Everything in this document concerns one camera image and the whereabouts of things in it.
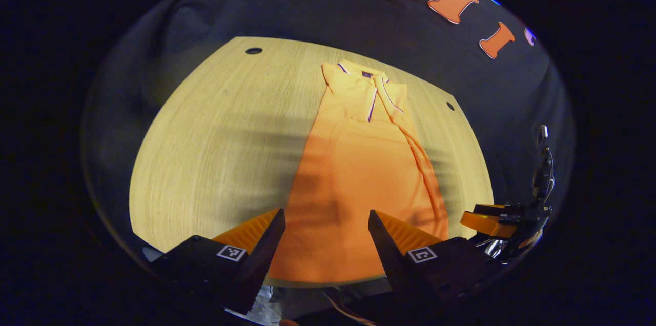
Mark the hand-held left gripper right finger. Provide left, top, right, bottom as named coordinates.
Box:
left=368, top=209, right=500, bottom=311

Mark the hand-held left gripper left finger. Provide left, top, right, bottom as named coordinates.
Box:
left=151, top=208, right=286, bottom=315

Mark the orange T-shirt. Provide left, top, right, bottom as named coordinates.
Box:
left=266, top=59, right=449, bottom=284

